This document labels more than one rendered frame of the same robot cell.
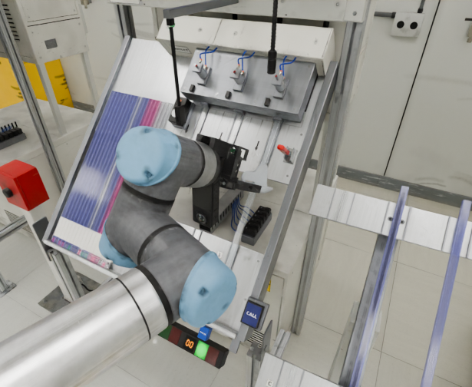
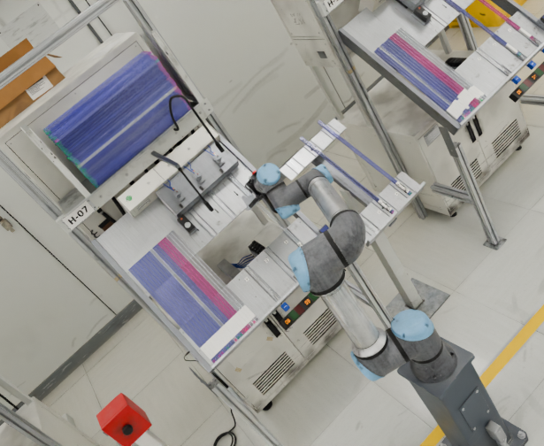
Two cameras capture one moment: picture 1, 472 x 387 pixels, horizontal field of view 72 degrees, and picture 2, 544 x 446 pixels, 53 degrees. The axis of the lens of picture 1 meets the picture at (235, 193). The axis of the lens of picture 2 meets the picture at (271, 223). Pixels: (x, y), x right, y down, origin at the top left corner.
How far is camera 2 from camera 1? 162 cm
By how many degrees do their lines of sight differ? 35
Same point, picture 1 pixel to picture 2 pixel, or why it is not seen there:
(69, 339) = (326, 187)
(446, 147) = (245, 148)
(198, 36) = (152, 186)
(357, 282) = not seen: hidden behind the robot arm
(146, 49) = (114, 233)
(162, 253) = (306, 179)
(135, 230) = (293, 189)
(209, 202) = not seen: hidden behind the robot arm
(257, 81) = (205, 170)
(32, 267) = not seen: outside the picture
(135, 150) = (268, 172)
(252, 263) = (300, 225)
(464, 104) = (224, 117)
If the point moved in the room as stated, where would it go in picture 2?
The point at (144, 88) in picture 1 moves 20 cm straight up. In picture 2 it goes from (145, 245) to (113, 211)
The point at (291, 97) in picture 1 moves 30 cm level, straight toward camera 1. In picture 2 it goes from (226, 158) to (278, 156)
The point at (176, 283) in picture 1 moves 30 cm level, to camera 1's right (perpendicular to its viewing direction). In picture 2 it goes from (319, 173) to (348, 119)
